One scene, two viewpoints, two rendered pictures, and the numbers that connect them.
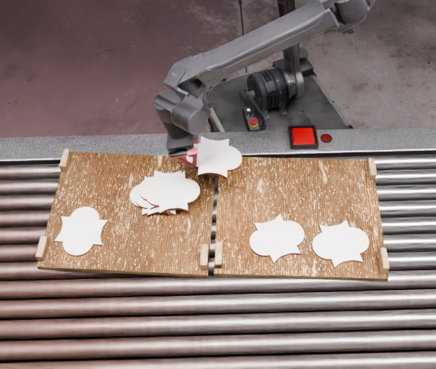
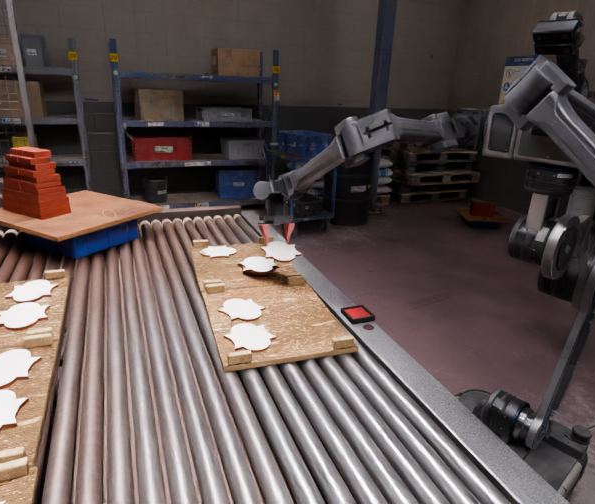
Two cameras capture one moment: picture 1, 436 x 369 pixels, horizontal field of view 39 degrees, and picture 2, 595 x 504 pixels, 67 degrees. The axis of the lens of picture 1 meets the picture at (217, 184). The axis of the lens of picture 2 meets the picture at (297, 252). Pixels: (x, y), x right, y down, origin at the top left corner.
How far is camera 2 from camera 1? 151 cm
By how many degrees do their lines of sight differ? 61
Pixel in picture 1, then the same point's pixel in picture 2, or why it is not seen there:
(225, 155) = (284, 254)
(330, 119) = not seen: hidden behind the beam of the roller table
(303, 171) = (317, 314)
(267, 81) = (502, 398)
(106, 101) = (430, 365)
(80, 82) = (433, 349)
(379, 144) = (387, 356)
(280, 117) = not seen: hidden behind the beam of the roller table
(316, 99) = (550, 471)
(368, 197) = (311, 348)
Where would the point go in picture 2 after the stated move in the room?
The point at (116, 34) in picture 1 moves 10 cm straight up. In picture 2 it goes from (495, 353) to (498, 339)
